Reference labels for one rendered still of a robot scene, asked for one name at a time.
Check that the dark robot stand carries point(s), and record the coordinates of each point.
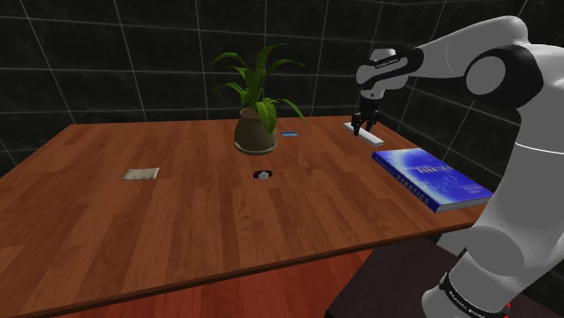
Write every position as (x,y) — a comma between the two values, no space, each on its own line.
(387,282)

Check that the blue book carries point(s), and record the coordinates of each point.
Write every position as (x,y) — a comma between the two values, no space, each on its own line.
(432,177)

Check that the brown wooden table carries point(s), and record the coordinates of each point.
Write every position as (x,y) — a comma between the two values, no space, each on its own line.
(132,238)

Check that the black wristwatch with white face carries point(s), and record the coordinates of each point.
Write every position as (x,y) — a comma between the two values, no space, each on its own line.
(263,175)

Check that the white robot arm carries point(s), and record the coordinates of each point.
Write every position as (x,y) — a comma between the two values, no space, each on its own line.
(524,145)

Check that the white flat remote control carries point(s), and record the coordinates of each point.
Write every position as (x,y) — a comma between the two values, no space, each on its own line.
(369,136)

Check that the green plant in olive pot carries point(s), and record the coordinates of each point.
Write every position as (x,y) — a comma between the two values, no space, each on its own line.
(254,112)

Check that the beige folded cloth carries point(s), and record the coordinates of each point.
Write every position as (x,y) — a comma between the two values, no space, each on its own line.
(140,173)

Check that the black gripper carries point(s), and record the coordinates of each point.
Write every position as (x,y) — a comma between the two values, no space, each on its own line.
(369,107)

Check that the small blue flat object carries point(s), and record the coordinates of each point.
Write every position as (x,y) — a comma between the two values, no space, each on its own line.
(289,134)

